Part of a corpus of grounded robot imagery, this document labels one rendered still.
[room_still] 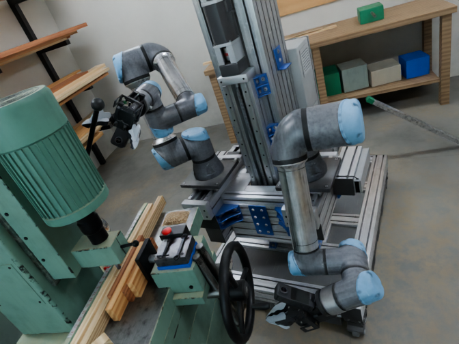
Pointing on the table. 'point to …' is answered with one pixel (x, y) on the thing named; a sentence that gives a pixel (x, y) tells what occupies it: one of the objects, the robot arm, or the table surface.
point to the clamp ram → (146, 258)
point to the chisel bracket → (100, 250)
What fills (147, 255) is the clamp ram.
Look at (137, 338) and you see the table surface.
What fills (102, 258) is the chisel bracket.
